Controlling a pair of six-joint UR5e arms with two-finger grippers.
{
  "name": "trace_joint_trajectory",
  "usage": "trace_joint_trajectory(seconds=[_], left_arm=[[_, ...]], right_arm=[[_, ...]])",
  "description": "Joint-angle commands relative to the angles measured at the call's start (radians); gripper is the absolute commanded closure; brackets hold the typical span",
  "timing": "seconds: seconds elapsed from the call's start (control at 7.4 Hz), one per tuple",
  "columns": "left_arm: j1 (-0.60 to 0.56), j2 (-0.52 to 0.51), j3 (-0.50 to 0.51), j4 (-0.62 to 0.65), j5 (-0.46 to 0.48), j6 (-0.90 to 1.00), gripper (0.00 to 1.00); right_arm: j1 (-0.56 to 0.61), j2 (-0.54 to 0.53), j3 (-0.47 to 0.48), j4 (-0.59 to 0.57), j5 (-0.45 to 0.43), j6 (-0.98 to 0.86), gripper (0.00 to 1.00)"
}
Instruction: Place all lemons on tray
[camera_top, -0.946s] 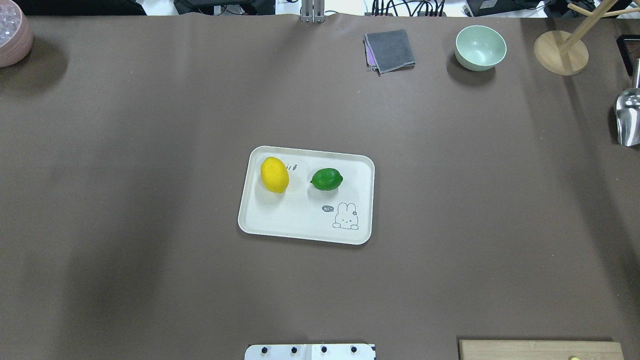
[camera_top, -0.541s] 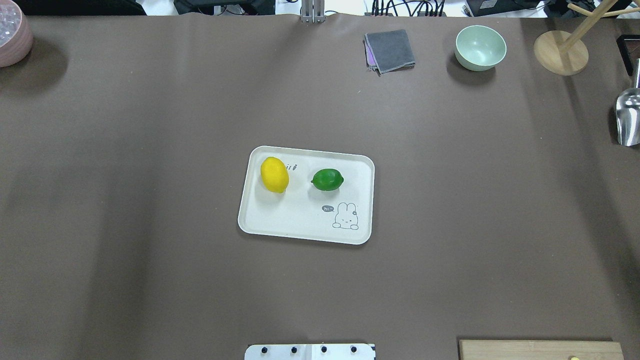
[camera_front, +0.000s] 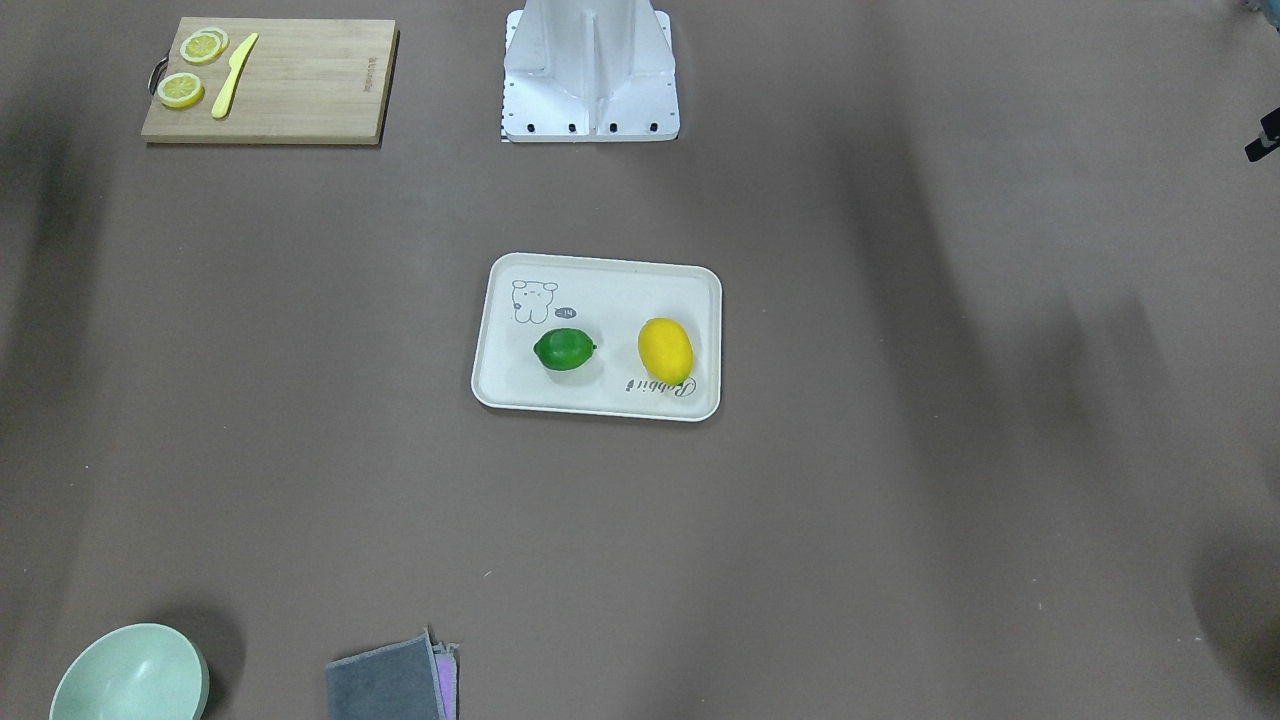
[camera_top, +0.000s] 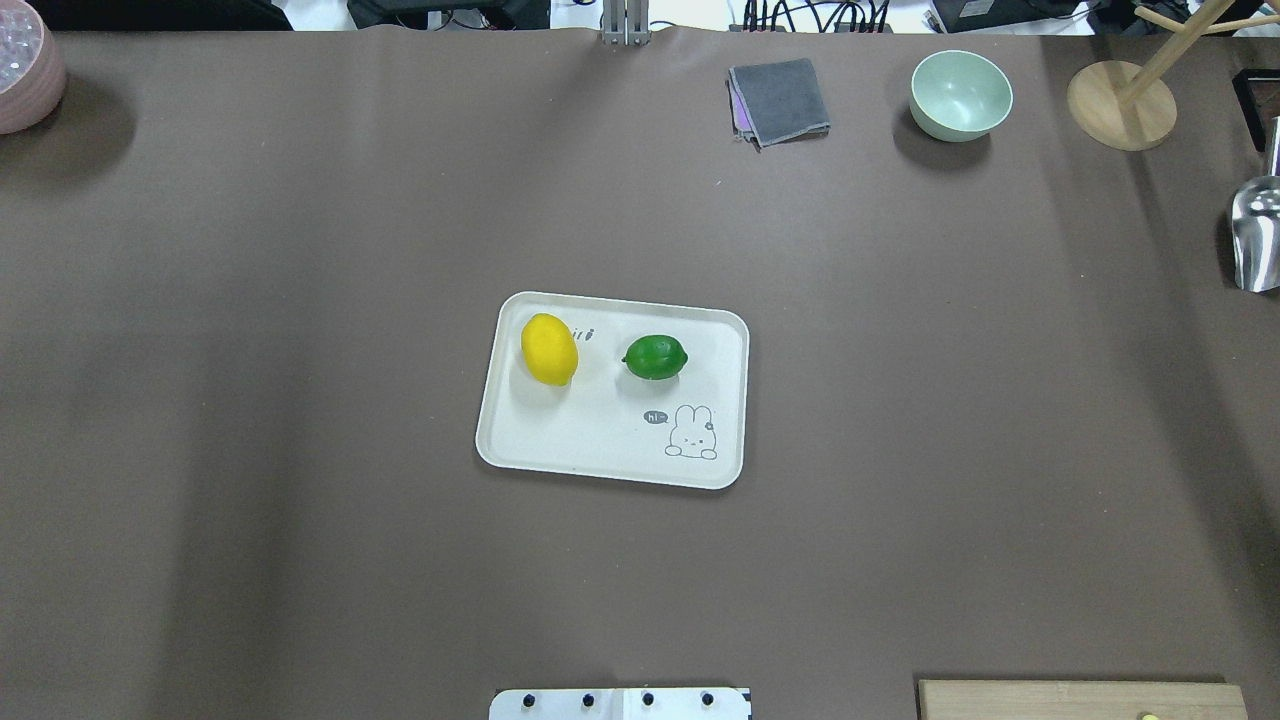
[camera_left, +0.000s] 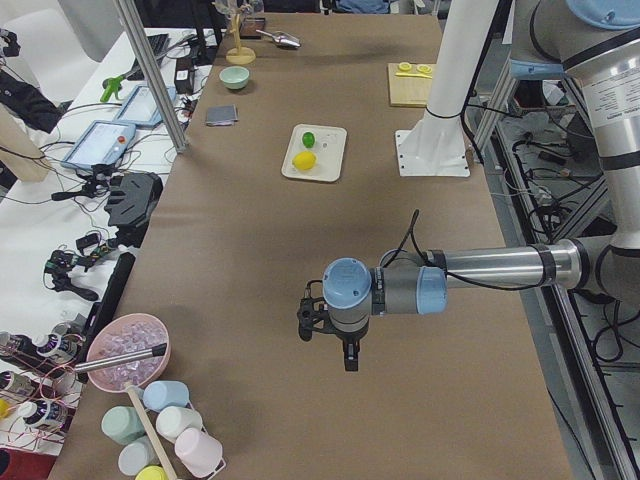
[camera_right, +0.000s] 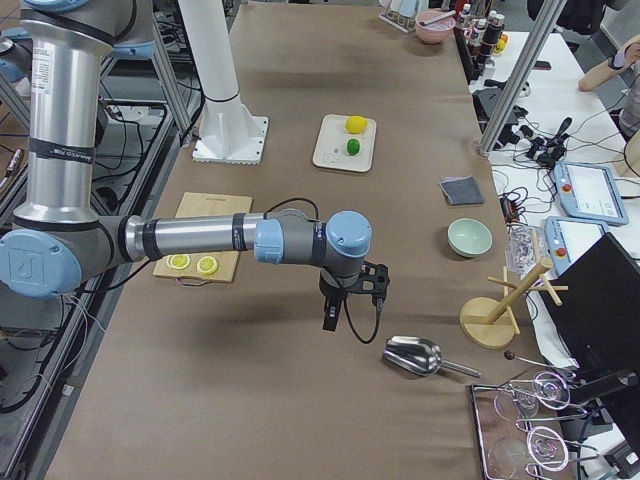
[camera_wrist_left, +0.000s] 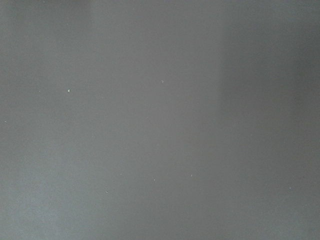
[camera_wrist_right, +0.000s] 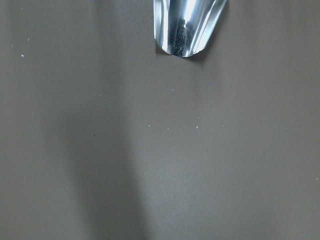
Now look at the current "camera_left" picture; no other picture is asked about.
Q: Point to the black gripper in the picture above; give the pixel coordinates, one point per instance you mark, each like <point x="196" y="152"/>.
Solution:
<point x="346" y="336"/>

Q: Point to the yellow lemon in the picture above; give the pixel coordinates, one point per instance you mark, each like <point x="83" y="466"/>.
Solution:
<point x="304" y="161"/>

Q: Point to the green lime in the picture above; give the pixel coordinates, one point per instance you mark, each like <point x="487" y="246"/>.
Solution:
<point x="308" y="139"/>

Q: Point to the cream rabbit tray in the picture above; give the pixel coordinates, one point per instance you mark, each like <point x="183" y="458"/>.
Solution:
<point x="329" y="149"/>

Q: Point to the pink cup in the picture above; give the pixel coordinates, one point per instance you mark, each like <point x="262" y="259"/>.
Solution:
<point x="200" y="453"/>

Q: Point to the white cup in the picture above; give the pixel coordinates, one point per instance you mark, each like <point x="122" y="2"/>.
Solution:
<point x="172" y="421"/>

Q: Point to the blue cup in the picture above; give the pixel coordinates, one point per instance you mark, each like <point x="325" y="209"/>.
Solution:
<point x="165" y="393"/>

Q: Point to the pink bowl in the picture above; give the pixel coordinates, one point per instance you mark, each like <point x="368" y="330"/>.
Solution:
<point x="127" y="335"/>

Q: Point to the green cup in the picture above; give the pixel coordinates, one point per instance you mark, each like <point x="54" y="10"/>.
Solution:
<point x="122" y="425"/>

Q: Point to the grey folded cloth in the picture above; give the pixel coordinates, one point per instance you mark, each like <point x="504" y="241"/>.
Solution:
<point x="225" y="115"/>

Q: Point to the wooden cutting board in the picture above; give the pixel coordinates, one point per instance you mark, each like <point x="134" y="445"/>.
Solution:
<point x="408" y="92"/>

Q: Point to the yellow plastic knife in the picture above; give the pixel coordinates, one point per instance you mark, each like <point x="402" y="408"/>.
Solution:
<point x="412" y="75"/>

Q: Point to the green bowl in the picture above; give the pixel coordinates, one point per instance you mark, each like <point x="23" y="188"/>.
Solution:
<point x="234" y="77"/>

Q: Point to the wooden mug tree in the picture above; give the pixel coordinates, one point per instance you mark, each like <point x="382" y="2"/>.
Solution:
<point x="236" y="11"/>

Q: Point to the blue teach pendant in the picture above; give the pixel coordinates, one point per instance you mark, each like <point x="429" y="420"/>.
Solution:
<point x="139" y="109"/>
<point x="103" y="143"/>

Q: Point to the metal scoop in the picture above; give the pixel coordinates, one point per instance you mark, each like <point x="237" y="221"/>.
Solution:
<point x="282" y="39"/>

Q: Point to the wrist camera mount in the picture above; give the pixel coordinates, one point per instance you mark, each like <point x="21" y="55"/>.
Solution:
<point x="313" y="315"/>

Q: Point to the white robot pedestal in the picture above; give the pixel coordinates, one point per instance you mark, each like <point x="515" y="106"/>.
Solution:
<point x="435" y="146"/>

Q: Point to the aluminium frame post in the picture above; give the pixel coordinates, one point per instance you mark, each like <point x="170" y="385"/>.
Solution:
<point x="133" y="27"/>

